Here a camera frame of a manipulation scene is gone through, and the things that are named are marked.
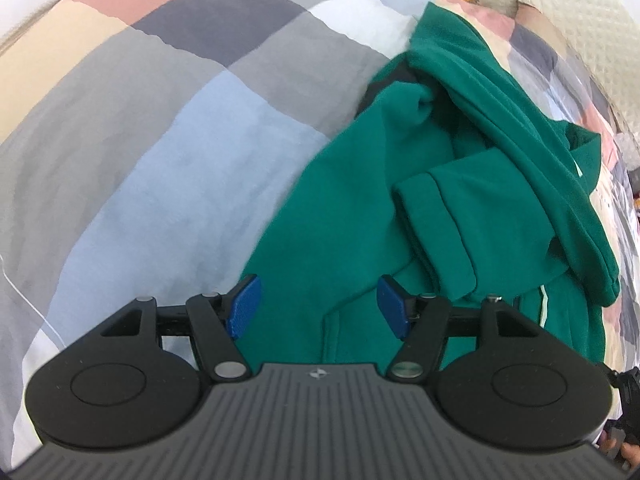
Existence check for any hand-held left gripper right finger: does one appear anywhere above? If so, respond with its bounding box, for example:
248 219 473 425
376 275 543 380

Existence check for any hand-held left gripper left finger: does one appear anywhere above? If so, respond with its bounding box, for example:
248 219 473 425
100 274 263 381

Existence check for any green hoodie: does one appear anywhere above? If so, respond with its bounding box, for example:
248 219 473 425
239 1 622 366

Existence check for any person's right hand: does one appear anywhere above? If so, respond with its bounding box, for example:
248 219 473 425
597 430 640 473

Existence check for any patchwork bed quilt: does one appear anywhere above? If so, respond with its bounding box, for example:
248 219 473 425
0 0 640 466

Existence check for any cream quilted headboard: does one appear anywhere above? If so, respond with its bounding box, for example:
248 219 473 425
475 0 640 133

